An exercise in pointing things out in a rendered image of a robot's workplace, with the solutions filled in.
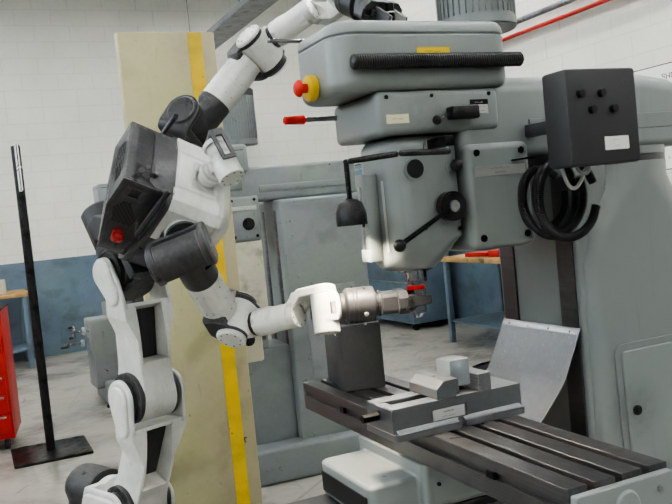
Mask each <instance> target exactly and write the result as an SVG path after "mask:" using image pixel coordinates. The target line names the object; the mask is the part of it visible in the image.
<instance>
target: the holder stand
mask: <svg viewBox="0 0 672 504"><path fill-rule="evenodd" d="M340 330H341V331H340V333H337V334H331V335H324V337H325V347H326V357H327V367H328V377H329V379H330V380H332V381H333V382H334V383H335V384H337V385H338V386H339V387H340V388H341V389H343V390H344V391H345V392H350V391H357V390H364V389H370V388H377V387H384V386H385V385H386V383H385V373H384V362H383V352H382V342H381V331H380V322H379V321H374V322H367V325H364V323H354V324H348V323H347V322H346V321H345V320H340Z"/></svg>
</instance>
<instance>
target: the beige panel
mask: <svg viewBox="0 0 672 504"><path fill-rule="evenodd" d="M114 38H115V47H116V56H117V65H118V74H119V83H120V92H121V101H122V110H123V119H124V128H125V131H126V129H127V128H128V126H129V125H130V123H131V122H132V121H133V122H136V123H138V124H140V125H143V126H145V127H147V128H150V129H152V130H154V131H157V132H159V133H161V131H160V130H159V128H158V121H159V118H160V117H161V115H162V114H163V112H164V110H165V109H166V107H167V106H168V104H169V103H170V102H171V101H172V100H173V99H174V98H176V97H178V96H181V95H191V96H194V97H195V98H196V99H197V101H198V96H199V95H200V94H201V93H202V91H203V90H204V89H205V88H206V86H207V85H208V84H209V82H210V81H211V80H212V79H213V78H214V76H215V75H216V74H217V73H218V72H217V62H216V53H215V43H214V34H213V32H116V34H115V35H114ZM215 248H216V250H217V252H218V263H217V264H215V265H216V267H217V268H218V270H219V272H220V274H221V276H222V278H223V279H224V281H225V283H226V285H227V287H228V288H229V289H234V290H237V291H240V281H239V272H238V262H237V253H236V243H235V234H234V224H233V215H232V205H231V196H230V219H229V227H228V230H227V232H226V233H225V235H224V236H223V237H222V239H221V240H220V241H219V243H218V244H217V245H216V247H215ZM168 286H169V290H170V294H171V299H172V303H173V308H174V317H173V322H172V327H171V331H170V347H171V365H172V368H174V369H176V370H177V371H178V372H179V374H180V375H181V377H182V379H183V382H184V386H185V407H186V425H185V428H184V431H183V434H182V437H181V440H180V443H179V445H178V448H177V451H176V453H175V456H174V463H173V467H172V472H171V476H170V480H169V482H170V483H171V485H172V487H173V490H174V494H175V504H263V500H262V491H261V481H260V471H259V462H258V452H257V443H256V433H255V424H254V414H253V405H252V395H251V386H250V376H249V367H248V357H247V348H246V344H245V345H243V346H241V347H229V346H226V345H224V344H222V343H221V342H220V341H219V340H218V339H217V338H214V337H212V336H211V335H210V334H209V332H208V331H207V329H206V327H205V326H204V324H203V323H202V319H203V315H202V314H201V312H200V311H199V309H198V307H197V306H196V304H195V303H194V301H193V299H192V298H191V296H190V294H189V293H188V291H187V290H186V288H185V286H184V285H183V283H182V281H181V280H180V278H178V279H175V280H173V281H170V282H168Z"/></svg>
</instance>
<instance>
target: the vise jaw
mask: <svg viewBox="0 0 672 504"><path fill-rule="evenodd" d="M409 388H410V391H412V392H415V393H418V394H421V395H424V396H427V397H430V398H433V399H436V400H440V399H444V398H449V397H453V396H457V394H459V384H458V378H454V377H451V376H447V375H443V374H439V373H436V372H432V371H425V372H420V373H415V375H414V376H413V377H412V378H411V380H410V381H409Z"/></svg>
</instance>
